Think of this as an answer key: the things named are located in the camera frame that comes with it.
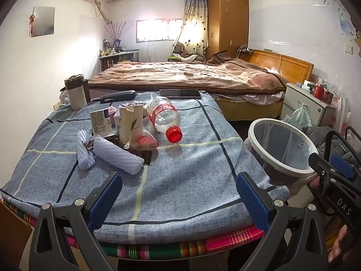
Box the dark blue glasses case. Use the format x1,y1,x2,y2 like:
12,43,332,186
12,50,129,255
92,90,136,104

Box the green printed plastic bag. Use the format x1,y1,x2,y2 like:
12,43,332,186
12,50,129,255
283,103,313,129

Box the square wall mirror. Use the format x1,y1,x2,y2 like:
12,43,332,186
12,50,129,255
30,6,55,38

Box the stack of small boxes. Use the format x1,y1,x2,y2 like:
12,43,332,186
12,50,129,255
296,77,318,92

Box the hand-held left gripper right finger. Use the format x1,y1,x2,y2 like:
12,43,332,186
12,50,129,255
235,172,329,271

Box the black smartphone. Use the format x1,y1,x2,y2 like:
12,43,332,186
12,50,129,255
159,89,202,100

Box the bed with brown blanket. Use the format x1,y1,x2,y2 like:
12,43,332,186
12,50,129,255
87,50,287,95

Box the large white foam fruit net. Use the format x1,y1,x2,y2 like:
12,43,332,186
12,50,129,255
93,136,145,175

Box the dry branches in vase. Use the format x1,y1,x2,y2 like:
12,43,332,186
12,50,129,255
104,20,133,48

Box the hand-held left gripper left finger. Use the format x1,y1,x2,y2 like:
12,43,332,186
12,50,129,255
28,171,125,271

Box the clear plastic bottle red cap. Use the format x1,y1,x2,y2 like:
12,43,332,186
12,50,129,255
148,96,184,143

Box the cartoon girl wall sticker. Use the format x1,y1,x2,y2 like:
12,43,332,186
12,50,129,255
353,28,361,57

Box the white bed sheet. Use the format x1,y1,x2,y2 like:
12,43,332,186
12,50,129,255
211,90,285,105

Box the white carton with printed text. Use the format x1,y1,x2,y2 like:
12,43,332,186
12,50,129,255
90,110,112,136

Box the white plastic bag red print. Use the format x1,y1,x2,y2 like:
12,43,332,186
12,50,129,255
333,96,352,134

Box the white round trash bin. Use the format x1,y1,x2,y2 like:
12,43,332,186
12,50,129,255
244,118,320,195

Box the person's right hand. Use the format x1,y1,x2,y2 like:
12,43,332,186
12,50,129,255
328,225,350,264

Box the air conditioner pipe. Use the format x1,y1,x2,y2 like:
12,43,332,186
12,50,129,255
94,0,114,25

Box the black metal chair frame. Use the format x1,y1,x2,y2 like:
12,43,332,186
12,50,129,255
325,126,361,160

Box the wooden headboard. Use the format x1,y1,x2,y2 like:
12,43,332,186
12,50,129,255
240,49,314,84

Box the yellow bed mattress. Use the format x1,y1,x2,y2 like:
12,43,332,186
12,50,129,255
214,92,284,120

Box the bright window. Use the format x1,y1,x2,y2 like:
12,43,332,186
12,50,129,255
136,18,184,42

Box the heart patterned curtain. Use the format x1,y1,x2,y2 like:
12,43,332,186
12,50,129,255
178,0,208,55

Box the white nightstand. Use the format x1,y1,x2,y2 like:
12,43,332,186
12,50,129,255
279,82,337,127

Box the grey cushioned chair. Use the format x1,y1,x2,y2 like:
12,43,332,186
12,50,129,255
302,126,361,173

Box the blue fish wall sticker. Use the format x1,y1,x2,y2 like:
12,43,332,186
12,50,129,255
338,6,356,38

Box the red knot ornament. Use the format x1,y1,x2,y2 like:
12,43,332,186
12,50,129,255
28,7,37,37

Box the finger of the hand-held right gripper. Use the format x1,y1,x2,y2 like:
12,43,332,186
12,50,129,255
308,152,339,187
329,154,361,187

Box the small white foam fruit net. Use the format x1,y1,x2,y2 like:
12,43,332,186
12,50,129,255
77,130,96,171

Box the white and brown thermos mug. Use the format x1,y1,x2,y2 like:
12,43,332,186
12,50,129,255
64,75,91,110

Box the wooden wardrobe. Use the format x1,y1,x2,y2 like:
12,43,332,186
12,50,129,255
207,0,250,60

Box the brown teddy bear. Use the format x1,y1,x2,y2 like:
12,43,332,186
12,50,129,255
173,42,188,58

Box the black plastic wrapper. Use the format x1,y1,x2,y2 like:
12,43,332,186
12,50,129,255
117,143,154,166

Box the clear jelly cup red lid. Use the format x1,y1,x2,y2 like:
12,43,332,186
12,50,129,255
132,128,160,150

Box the cluttered white shelf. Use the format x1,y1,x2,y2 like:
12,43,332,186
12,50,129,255
99,48,140,72

